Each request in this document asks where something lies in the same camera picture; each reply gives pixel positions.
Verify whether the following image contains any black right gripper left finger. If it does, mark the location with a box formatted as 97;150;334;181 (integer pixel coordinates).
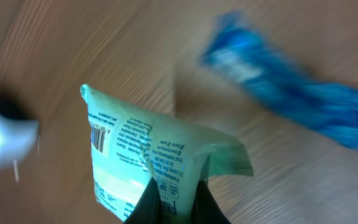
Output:
124;178;162;224

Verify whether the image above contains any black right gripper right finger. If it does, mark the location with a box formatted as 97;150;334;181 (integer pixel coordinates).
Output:
191;180;231;224

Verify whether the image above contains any teal tissue packet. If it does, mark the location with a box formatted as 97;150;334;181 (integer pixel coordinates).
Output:
80;85;254;223

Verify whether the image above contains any blue snack bar wrapper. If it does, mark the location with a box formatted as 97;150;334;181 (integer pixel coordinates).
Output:
202;12;358;149

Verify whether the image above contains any white barcode scanner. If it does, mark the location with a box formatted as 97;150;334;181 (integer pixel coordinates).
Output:
0;113;40;169

